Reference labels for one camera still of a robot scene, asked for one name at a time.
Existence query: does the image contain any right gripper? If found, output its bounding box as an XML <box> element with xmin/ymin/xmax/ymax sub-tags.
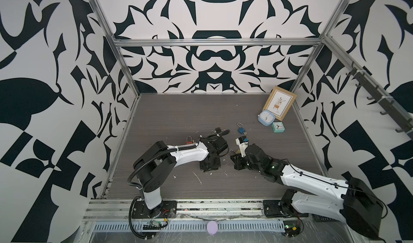
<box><xmin>228</xmin><ymin>152</ymin><xmax>264</xmax><ymax>175</ymax></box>

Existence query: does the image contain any red padlock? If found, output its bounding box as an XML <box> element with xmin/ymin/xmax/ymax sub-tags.
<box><xmin>186</xmin><ymin>136</ymin><xmax>194</xmax><ymax>145</ymax></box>

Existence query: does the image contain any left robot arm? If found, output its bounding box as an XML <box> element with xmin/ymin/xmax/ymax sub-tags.
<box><xmin>127</xmin><ymin>128</ymin><xmax>230</xmax><ymax>210</ymax></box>

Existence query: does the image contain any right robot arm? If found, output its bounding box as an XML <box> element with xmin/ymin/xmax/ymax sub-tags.
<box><xmin>230</xmin><ymin>144</ymin><xmax>386</xmax><ymax>240</ymax></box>

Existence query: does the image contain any black padlock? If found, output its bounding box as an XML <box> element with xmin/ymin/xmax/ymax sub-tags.
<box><xmin>211</xmin><ymin>127</ymin><xmax>226</xmax><ymax>134</ymax></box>

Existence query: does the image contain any blue padlock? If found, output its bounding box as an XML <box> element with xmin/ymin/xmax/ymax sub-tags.
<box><xmin>237</xmin><ymin>123</ymin><xmax>247</xmax><ymax>135</ymax></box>

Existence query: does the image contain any green square alarm clock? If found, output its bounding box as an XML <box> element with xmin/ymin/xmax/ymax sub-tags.
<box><xmin>271</xmin><ymin>122</ymin><xmax>285</xmax><ymax>133</ymax></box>

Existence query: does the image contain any blue round alarm clock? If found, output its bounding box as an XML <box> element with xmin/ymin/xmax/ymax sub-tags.
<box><xmin>258</xmin><ymin>110</ymin><xmax>276</xmax><ymax>127</ymax></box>

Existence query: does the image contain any purple round cap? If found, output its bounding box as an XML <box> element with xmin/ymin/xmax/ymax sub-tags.
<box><xmin>206</xmin><ymin>220</ymin><xmax>218</xmax><ymax>235</ymax></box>

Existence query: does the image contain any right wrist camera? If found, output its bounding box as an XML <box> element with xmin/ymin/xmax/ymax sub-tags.
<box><xmin>236</xmin><ymin>136</ymin><xmax>249</xmax><ymax>158</ymax></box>

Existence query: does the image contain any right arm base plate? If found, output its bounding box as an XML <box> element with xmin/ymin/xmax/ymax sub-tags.
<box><xmin>262</xmin><ymin>200</ymin><xmax>290</xmax><ymax>218</ymax></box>

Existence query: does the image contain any wooden picture frame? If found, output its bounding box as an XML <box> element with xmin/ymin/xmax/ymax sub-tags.
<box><xmin>262</xmin><ymin>86</ymin><xmax>297</xmax><ymax>121</ymax></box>

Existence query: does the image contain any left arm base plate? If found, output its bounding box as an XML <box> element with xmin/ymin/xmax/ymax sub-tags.
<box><xmin>130</xmin><ymin>201</ymin><xmax>177</xmax><ymax>219</ymax></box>

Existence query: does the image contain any black wall hook rack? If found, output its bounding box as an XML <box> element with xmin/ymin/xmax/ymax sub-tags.
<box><xmin>346</xmin><ymin>61</ymin><xmax>413</xmax><ymax>141</ymax></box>

